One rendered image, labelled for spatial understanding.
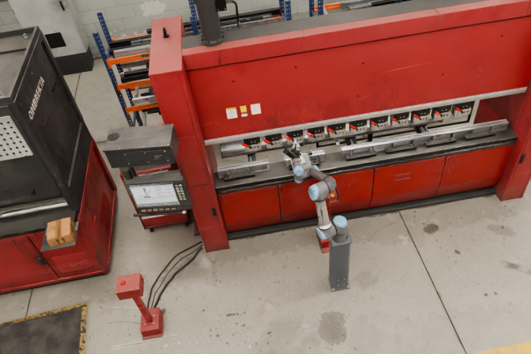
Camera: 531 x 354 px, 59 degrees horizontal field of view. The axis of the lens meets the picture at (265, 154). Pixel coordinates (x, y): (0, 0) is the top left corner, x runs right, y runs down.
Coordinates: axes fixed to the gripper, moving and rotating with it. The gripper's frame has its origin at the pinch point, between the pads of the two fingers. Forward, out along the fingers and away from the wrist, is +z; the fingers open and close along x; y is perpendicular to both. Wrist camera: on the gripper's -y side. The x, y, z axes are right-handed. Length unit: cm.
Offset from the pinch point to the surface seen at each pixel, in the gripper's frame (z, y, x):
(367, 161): 2, 83, 16
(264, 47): 10, -71, 66
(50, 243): -46, -150, -158
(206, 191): -9, -42, -78
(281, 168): 12.0, 20.2, -37.5
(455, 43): 12, 65, 148
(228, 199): 1, -10, -89
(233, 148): 40, -20, -57
